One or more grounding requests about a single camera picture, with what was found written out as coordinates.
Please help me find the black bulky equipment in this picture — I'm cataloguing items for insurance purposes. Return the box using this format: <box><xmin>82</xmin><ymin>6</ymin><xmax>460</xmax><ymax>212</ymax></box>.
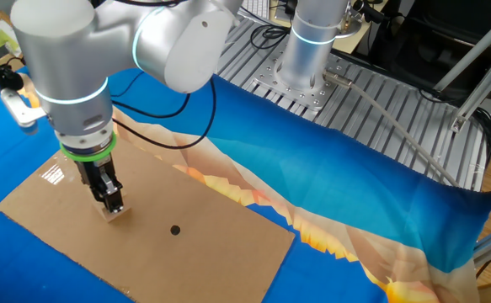
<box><xmin>366</xmin><ymin>0</ymin><xmax>491</xmax><ymax>104</ymax></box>

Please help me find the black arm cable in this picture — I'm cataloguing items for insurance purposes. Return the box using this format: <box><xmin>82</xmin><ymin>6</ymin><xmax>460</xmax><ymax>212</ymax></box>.
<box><xmin>0</xmin><ymin>0</ymin><xmax>217</xmax><ymax>151</ymax></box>

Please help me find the black coiled cable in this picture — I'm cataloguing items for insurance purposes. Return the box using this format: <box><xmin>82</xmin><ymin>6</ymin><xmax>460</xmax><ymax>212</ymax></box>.
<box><xmin>249</xmin><ymin>23</ymin><xmax>291</xmax><ymax>51</ymax></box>

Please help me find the green flange ring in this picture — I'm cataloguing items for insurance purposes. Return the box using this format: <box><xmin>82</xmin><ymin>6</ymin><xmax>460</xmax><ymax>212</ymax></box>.
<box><xmin>58</xmin><ymin>132</ymin><xmax>118</xmax><ymax>163</ymax></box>

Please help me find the thin grey diagonal bar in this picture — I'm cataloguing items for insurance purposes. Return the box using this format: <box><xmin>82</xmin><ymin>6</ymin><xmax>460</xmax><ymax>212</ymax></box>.
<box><xmin>433</xmin><ymin>6</ymin><xmax>491</xmax><ymax>93</ymax></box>

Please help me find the black clamp mount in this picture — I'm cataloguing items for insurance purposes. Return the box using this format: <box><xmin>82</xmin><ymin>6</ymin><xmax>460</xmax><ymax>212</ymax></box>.
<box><xmin>352</xmin><ymin>0</ymin><xmax>392</xmax><ymax>24</ymax></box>

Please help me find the blue mountain print cloth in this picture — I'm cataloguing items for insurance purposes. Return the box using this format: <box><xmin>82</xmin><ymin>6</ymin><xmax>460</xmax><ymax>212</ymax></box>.
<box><xmin>0</xmin><ymin>31</ymin><xmax>491</xmax><ymax>303</ymax></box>

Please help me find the white keyboard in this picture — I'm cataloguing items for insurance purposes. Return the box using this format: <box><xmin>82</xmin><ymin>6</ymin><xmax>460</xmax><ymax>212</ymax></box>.
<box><xmin>238</xmin><ymin>0</ymin><xmax>272</xmax><ymax>21</ymax></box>

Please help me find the brown cardboard sheet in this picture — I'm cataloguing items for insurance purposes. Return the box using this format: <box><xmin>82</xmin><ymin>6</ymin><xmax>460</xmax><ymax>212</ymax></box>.
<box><xmin>0</xmin><ymin>123</ymin><xmax>296</xmax><ymax>303</ymax></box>

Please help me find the small wooden block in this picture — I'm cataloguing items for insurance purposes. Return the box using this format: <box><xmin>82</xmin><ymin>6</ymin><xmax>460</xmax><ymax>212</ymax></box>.
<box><xmin>94</xmin><ymin>191</ymin><xmax>131</xmax><ymax>223</ymax></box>

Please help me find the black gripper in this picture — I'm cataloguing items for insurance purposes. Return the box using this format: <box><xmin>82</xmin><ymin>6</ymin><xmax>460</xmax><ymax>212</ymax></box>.
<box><xmin>75</xmin><ymin>155</ymin><xmax>125</xmax><ymax>215</ymax></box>

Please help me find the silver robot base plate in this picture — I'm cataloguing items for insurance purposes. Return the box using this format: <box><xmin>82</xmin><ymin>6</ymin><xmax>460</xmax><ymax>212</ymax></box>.
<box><xmin>251</xmin><ymin>50</ymin><xmax>347</xmax><ymax>111</ymax></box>

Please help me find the beige desk board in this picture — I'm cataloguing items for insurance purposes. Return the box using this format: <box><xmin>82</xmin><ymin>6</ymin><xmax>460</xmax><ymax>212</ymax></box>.
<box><xmin>270</xmin><ymin>0</ymin><xmax>389</xmax><ymax>55</ymax></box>

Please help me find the grey hose with connector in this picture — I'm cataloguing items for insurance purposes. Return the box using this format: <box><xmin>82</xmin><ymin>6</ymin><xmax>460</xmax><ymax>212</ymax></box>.
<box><xmin>323</xmin><ymin>69</ymin><xmax>461</xmax><ymax>189</ymax></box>

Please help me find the black cable bundle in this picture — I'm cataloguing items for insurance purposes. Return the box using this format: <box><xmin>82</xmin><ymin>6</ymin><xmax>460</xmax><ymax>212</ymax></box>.
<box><xmin>474</xmin><ymin>107</ymin><xmax>491</xmax><ymax>169</ymax></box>

